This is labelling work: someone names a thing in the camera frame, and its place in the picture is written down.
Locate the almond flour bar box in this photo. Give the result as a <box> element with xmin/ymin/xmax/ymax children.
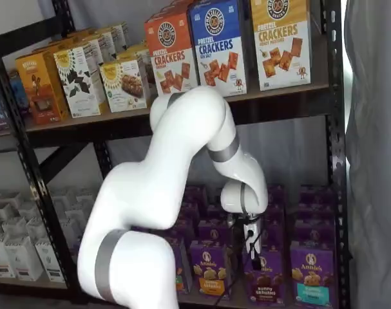
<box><xmin>116</xmin><ymin>41</ymin><xmax>157</xmax><ymax>97</ymax></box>
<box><xmin>99</xmin><ymin>59</ymin><xmax>151</xmax><ymax>113</ymax></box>

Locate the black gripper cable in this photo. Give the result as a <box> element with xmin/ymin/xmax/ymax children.
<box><xmin>229</xmin><ymin>214</ymin><xmax>262</xmax><ymax>258</ymax></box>

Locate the brown wooden shelf board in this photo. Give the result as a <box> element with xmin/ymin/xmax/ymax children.
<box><xmin>24</xmin><ymin>77</ymin><xmax>330</xmax><ymax>133</ymax></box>
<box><xmin>177</xmin><ymin>289</ymin><xmax>292</xmax><ymax>309</ymax></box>

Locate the blue sea salt crackers box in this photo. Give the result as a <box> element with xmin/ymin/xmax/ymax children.
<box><xmin>187</xmin><ymin>0</ymin><xmax>248</xmax><ymax>97</ymax></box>

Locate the thin black hanging cable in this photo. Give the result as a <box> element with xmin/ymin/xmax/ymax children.
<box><xmin>213</xmin><ymin>221</ymin><xmax>236</xmax><ymax>306</ymax></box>

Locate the orange cookie box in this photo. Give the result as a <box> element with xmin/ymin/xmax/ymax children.
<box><xmin>33</xmin><ymin>32</ymin><xmax>83</xmax><ymax>52</ymax></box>
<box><xmin>15</xmin><ymin>51</ymin><xmax>70</xmax><ymax>126</ymax></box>

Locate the purple chocolate bunny grahams box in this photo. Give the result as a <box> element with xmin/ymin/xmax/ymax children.
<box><xmin>244</xmin><ymin>252</ymin><xmax>285</xmax><ymax>306</ymax></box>

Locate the black metal shelving rack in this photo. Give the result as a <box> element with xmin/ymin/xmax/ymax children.
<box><xmin>0</xmin><ymin>0</ymin><xmax>350</xmax><ymax>309</ymax></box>

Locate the yellow honey mustard crackers box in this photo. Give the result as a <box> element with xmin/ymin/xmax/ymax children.
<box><xmin>250</xmin><ymin>0</ymin><xmax>312</xmax><ymax>92</ymax></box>

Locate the white Sweet Thins box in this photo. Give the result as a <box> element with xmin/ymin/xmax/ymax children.
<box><xmin>53</xmin><ymin>38</ymin><xmax>111</xmax><ymax>118</ymax></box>
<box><xmin>108</xmin><ymin>23</ymin><xmax>131</xmax><ymax>54</ymax></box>
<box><xmin>85</xmin><ymin>32</ymin><xmax>115</xmax><ymax>62</ymax></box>

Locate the purple Annie's box teal label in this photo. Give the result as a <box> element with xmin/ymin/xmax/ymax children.
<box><xmin>290</xmin><ymin>241</ymin><xmax>338</xmax><ymax>308</ymax></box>

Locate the purple Annie's box green label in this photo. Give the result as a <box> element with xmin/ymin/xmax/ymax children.
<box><xmin>177</xmin><ymin>238</ymin><xmax>193</xmax><ymax>294</ymax></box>

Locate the orange cheddar pretzel crackers box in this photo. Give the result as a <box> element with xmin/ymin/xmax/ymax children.
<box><xmin>144</xmin><ymin>12</ymin><xmax>200</xmax><ymax>96</ymax></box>
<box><xmin>149</xmin><ymin>0</ymin><xmax>191</xmax><ymax>20</ymax></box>

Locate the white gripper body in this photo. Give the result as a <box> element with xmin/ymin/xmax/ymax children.
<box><xmin>242</xmin><ymin>217</ymin><xmax>265</xmax><ymax>260</ymax></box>

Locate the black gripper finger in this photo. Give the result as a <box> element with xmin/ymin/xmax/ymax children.
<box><xmin>250</xmin><ymin>247</ymin><xmax>263</xmax><ymax>270</ymax></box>

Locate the purple Annie's box yellow label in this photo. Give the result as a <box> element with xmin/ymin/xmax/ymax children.
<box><xmin>189</xmin><ymin>240</ymin><xmax>233</xmax><ymax>297</ymax></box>

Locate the grey curtain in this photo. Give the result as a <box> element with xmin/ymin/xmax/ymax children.
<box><xmin>343</xmin><ymin>0</ymin><xmax>391</xmax><ymax>309</ymax></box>

